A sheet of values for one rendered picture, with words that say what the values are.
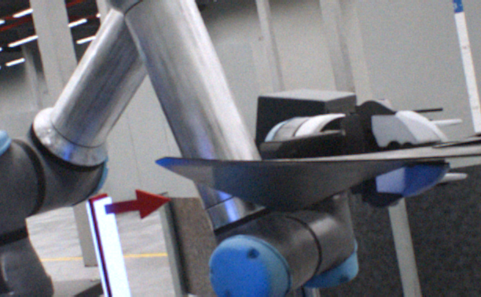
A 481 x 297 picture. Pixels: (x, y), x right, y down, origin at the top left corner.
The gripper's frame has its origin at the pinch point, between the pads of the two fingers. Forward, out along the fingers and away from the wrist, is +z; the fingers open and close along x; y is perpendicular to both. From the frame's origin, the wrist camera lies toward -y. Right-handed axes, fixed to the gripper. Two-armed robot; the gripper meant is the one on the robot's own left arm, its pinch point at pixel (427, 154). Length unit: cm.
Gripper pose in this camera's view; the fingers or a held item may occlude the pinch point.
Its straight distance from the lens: 56.4
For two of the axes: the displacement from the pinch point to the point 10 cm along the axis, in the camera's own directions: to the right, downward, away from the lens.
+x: 0.8, 10.0, 0.3
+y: 9.5, -0.9, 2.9
